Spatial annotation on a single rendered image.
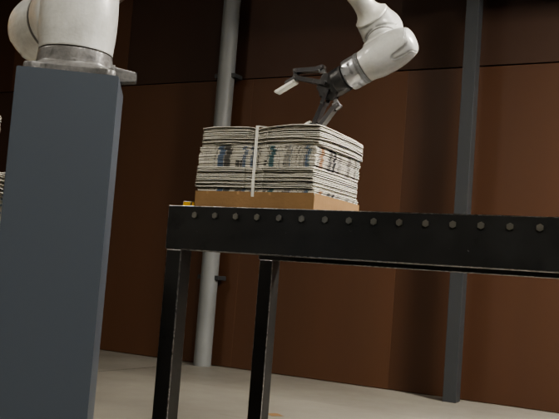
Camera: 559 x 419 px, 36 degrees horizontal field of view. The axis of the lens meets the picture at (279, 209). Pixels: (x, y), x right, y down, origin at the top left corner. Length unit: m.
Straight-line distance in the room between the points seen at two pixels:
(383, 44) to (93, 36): 0.85
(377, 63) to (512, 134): 3.02
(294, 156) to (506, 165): 3.12
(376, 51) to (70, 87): 0.92
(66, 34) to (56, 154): 0.25
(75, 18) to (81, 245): 0.46
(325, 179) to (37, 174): 0.86
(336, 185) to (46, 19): 0.94
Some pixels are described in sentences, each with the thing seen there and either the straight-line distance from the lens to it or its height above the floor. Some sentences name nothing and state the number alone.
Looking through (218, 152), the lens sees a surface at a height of 0.96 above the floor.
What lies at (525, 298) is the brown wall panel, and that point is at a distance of 5.21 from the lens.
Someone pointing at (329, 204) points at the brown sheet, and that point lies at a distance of 2.33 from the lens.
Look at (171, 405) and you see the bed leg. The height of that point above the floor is 0.26.
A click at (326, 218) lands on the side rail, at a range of 2.14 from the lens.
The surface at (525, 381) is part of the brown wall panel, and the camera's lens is 5.22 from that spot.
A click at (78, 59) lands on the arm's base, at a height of 1.03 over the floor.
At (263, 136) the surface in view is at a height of 1.00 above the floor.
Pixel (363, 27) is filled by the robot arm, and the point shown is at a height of 1.34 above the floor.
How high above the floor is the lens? 0.62
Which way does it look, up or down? 5 degrees up
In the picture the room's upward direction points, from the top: 4 degrees clockwise
